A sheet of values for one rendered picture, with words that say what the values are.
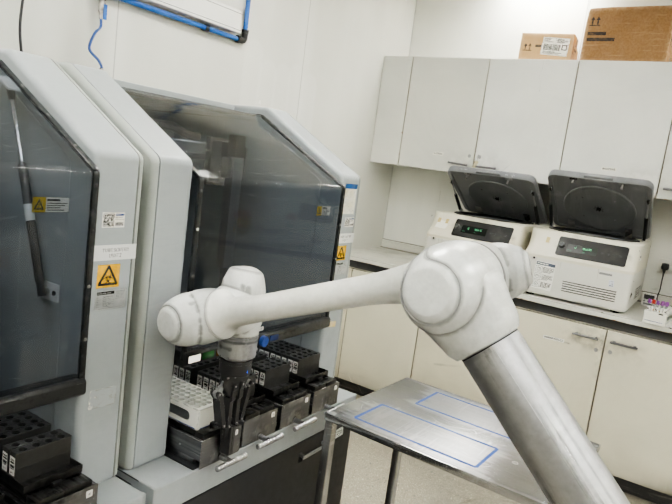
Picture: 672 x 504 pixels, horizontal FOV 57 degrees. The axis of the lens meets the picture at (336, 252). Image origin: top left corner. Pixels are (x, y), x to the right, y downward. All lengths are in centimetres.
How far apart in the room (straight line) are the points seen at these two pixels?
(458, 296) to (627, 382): 262
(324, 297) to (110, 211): 45
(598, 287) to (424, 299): 255
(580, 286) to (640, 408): 66
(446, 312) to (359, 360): 312
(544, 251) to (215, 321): 249
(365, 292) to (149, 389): 55
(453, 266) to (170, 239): 70
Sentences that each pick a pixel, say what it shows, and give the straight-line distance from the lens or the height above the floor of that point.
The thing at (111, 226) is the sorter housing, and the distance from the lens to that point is 129.
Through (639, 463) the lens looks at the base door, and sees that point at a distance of 359.
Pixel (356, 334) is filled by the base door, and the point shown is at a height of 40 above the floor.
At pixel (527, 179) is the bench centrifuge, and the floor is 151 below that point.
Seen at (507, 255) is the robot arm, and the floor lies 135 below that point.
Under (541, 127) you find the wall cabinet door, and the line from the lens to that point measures 379.
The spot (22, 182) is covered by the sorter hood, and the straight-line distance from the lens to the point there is 116.
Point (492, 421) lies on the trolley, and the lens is 183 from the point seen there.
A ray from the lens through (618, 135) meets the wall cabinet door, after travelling 370.
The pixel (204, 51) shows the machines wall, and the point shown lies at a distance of 297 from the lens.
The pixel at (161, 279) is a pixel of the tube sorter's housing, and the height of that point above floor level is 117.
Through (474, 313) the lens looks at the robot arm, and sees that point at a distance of 93.
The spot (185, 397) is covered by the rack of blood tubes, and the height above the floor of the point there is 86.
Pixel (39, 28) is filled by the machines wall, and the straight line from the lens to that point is 249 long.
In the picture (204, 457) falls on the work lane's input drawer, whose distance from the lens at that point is 153.
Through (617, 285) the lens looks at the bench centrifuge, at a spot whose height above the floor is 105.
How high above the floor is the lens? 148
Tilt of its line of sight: 8 degrees down
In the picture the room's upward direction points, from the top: 8 degrees clockwise
